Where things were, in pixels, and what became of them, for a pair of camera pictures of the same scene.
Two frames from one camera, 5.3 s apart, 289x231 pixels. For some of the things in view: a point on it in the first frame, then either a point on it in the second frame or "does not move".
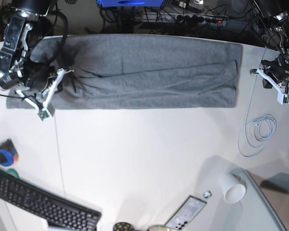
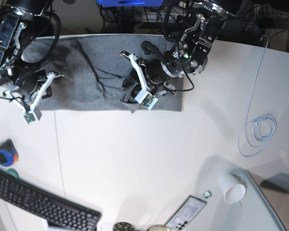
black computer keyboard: x=61 y=216 does not move
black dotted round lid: x=123 y=226 does not move
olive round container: x=158 y=227 does not move
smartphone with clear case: x=185 y=215 does not move
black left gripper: x=53 y=73 → x=41 y=75
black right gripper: x=274 y=70 → x=132 y=85
